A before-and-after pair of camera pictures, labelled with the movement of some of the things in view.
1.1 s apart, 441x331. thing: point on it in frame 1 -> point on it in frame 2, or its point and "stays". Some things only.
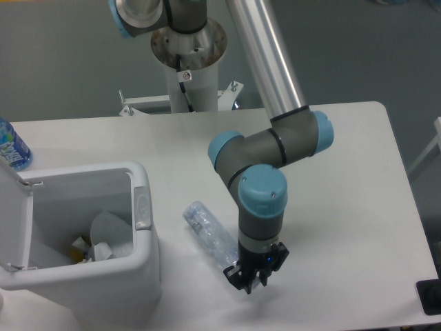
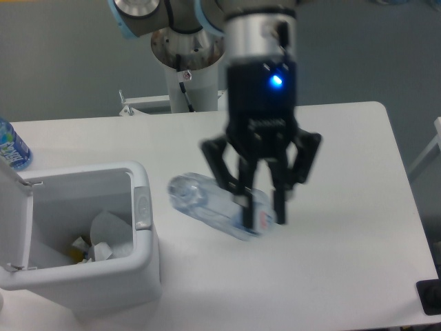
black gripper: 251,263 -> 262,122
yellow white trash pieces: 78,251 stays
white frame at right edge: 435,143 stays
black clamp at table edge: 429,292 stays
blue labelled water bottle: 13,148 stays
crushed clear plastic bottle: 218,245 -> 242,213
